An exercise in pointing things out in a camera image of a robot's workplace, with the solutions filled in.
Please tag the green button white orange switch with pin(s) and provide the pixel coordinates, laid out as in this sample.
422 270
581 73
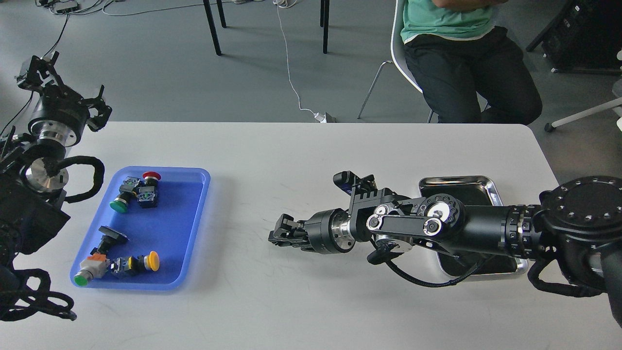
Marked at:
93 267

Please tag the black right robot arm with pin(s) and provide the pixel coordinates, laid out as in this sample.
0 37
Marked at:
573 235

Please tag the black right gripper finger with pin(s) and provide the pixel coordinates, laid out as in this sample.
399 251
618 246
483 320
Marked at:
301 243
287 228

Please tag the black equipment case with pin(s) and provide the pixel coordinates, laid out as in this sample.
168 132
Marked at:
585 37

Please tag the black selector switch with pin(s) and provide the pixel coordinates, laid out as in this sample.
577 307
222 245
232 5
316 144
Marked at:
110 238

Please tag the black table leg left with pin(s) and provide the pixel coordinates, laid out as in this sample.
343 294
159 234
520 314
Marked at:
212 24

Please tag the blue plastic tray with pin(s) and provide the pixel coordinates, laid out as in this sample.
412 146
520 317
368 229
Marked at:
169 229

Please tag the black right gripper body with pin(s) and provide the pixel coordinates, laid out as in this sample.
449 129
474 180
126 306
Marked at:
328 231

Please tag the black table leg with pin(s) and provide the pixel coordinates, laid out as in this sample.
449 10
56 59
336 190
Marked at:
212 24
324 24

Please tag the green push button switch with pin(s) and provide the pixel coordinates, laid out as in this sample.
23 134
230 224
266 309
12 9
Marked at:
127 191

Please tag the silver metal tray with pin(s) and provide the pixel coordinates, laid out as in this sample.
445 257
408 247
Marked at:
473 190

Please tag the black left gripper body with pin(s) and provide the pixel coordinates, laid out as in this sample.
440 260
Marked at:
58 119

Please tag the power strip on floor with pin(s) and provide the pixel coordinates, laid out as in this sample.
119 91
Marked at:
59 6

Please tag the red push button switch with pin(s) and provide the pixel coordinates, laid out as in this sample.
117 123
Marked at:
147 195

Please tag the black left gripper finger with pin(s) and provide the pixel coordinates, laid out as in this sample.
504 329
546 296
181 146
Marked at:
103 111
39 75

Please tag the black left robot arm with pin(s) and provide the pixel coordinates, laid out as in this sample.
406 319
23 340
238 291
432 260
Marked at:
37 179

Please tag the seated person green shirt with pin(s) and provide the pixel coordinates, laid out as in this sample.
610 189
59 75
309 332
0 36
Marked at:
510 96

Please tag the yellow push button switch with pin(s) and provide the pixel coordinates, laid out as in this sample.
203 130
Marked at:
124 267

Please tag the white plastic chair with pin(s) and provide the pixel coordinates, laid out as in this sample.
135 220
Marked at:
398 58

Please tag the white power adapter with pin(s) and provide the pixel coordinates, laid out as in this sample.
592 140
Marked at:
324 117

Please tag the black table leg right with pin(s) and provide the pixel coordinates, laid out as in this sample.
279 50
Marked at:
324 24

